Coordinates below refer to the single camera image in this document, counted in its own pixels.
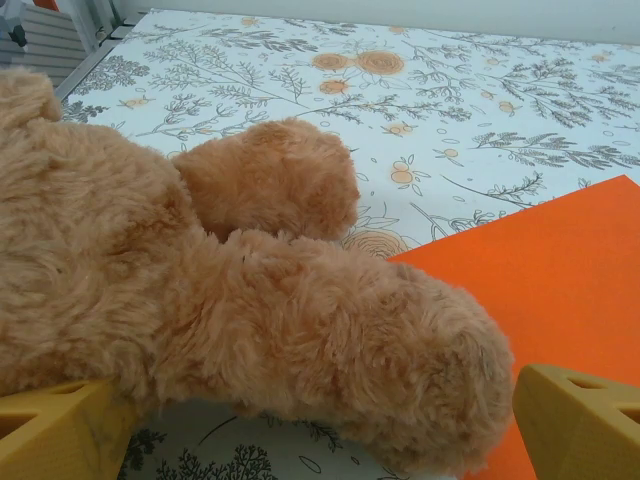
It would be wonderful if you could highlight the aluminium enclosure frame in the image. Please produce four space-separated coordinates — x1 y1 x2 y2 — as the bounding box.
22 0 151 101

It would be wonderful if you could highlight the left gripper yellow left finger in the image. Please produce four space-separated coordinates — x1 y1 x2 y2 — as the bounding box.
0 378 137 480

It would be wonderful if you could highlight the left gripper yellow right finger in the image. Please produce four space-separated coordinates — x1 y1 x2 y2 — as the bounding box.
513 363 640 480

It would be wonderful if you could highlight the floral printed table mat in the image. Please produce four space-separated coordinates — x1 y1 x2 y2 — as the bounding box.
58 7 640 480

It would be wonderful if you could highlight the brown teddy bear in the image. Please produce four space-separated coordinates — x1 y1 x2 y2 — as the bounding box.
0 66 517 479

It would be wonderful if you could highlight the orange paper sheet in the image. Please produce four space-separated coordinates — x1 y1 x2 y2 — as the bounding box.
387 174 640 480

